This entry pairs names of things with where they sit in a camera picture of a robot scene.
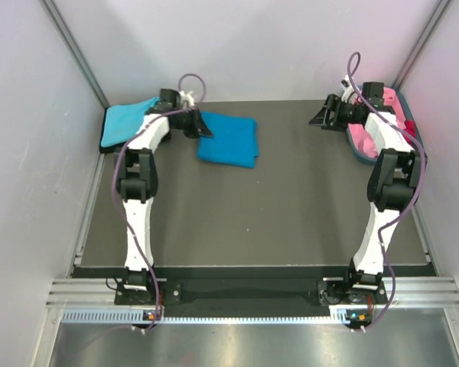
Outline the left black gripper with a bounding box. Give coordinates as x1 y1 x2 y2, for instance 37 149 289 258
171 106 212 138

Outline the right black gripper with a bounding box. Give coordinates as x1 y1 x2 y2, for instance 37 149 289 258
308 95 360 133

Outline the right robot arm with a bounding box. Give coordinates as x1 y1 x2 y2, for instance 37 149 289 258
310 77 426 305

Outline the pink t-shirt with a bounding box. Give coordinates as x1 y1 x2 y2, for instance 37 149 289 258
347 86 407 158

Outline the blue-grey laundry basket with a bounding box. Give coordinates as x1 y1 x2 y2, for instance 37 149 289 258
347 89 423 164

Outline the magenta t-shirt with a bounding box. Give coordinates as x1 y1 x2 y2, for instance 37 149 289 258
404 120 417 145

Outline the folded light blue t-shirt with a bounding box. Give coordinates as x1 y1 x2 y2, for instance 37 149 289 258
99 97 159 151

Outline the folded black t-shirt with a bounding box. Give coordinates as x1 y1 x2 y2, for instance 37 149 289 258
99 102 173 155

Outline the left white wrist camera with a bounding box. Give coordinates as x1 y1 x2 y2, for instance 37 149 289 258
178 90 197 110

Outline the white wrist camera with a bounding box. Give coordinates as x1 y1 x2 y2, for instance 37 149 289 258
340 76 359 104
178 90 197 110

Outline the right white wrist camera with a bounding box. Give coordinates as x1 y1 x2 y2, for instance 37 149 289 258
340 76 359 104

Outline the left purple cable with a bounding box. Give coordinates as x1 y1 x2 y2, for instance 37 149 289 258
112 73 209 333

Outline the purple cable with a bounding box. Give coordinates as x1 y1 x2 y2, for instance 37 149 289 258
346 51 428 333
112 73 209 333

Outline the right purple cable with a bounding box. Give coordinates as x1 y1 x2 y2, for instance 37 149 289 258
346 51 428 333

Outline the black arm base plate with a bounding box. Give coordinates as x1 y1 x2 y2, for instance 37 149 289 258
115 278 386 306

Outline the slotted cable duct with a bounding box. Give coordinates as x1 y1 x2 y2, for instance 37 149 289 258
61 309 350 325

